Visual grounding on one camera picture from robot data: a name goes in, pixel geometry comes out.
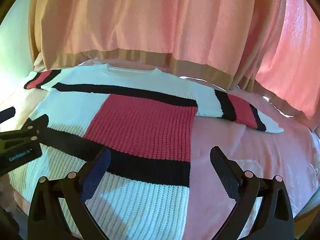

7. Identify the white red black knit sweater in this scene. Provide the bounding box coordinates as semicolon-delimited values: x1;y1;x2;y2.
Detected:
9;64;285;240

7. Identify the white cloth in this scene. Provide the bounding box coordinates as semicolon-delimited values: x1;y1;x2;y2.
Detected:
32;52;51;72

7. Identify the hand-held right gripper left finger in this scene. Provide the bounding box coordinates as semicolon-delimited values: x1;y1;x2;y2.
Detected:
27;149;112;240

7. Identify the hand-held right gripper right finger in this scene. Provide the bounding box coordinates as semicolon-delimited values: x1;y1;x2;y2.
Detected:
210;146;296;240

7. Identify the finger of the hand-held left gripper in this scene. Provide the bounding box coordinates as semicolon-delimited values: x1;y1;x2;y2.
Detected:
0;106;16;124
0;114;49;146

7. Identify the pink blanket with white pattern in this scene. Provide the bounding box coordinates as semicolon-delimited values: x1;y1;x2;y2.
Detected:
0;60;320;240

